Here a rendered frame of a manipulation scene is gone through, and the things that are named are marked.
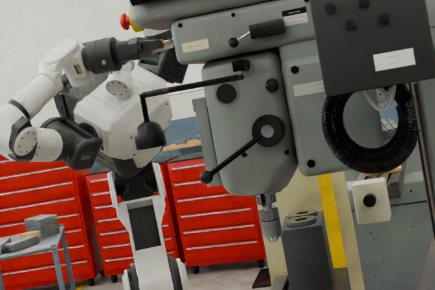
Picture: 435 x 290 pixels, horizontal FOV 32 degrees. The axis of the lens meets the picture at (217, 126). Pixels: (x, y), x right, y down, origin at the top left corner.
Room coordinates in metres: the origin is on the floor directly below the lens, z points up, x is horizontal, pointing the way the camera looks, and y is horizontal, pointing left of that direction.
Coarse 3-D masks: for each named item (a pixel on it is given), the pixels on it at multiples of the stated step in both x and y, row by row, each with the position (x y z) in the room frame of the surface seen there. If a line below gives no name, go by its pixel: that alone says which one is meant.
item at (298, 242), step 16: (288, 224) 2.18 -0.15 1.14; (304, 224) 2.16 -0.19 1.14; (320, 224) 2.15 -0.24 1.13; (288, 240) 2.15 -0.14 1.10; (304, 240) 2.14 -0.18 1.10; (320, 240) 2.13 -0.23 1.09; (288, 256) 2.15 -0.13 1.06; (304, 256) 2.14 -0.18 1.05; (320, 256) 2.14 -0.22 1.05; (288, 272) 2.15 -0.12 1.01; (304, 272) 2.14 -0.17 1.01; (320, 272) 2.14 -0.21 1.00; (304, 288) 2.15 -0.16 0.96; (320, 288) 2.14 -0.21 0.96
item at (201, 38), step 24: (288, 0) 1.64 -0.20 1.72; (192, 24) 1.68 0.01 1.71; (216, 24) 1.67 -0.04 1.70; (240, 24) 1.66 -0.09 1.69; (288, 24) 1.64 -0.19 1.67; (312, 24) 1.63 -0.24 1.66; (192, 48) 1.69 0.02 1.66; (216, 48) 1.68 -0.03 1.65; (240, 48) 1.67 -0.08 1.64; (264, 48) 1.66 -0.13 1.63
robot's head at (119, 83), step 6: (126, 66) 2.17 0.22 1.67; (132, 66) 2.21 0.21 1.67; (114, 72) 2.15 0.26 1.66; (120, 72) 2.15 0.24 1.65; (126, 72) 2.16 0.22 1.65; (108, 78) 2.15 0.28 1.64; (114, 78) 2.13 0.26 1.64; (120, 78) 2.13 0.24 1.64; (126, 78) 2.15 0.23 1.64; (108, 84) 2.14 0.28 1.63; (114, 84) 2.14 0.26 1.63; (120, 84) 2.13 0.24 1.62; (126, 84) 2.14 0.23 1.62; (132, 84) 2.23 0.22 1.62; (108, 90) 2.16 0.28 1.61; (114, 90) 2.16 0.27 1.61; (120, 90) 2.15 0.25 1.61; (126, 90) 2.15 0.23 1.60; (132, 90) 2.21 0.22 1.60
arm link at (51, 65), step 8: (64, 40) 2.02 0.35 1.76; (72, 40) 2.01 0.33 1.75; (56, 48) 2.00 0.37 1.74; (64, 48) 1.99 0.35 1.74; (72, 48) 1.98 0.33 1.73; (48, 56) 1.97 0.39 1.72; (56, 56) 1.96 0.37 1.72; (64, 56) 1.96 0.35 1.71; (72, 56) 1.98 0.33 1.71; (40, 64) 1.98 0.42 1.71; (48, 64) 1.95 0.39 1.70; (56, 64) 1.95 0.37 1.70; (40, 72) 1.97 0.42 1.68; (48, 72) 1.95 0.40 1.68; (56, 72) 1.95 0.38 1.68; (56, 80) 1.95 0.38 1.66; (56, 88) 1.96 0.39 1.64
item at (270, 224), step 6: (264, 216) 1.77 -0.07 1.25; (270, 216) 1.76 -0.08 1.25; (276, 216) 1.77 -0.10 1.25; (264, 222) 1.77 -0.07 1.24; (270, 222) 1.76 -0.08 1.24; (276, 222) 1.77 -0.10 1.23; (264, 228) 1.77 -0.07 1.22; (270, 228) 1.76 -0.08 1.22; (276, 228) 1.77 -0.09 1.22; (264, 234) 1.77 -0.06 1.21; (270, 234) 1.76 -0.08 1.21; (276, 234) 1.77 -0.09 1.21
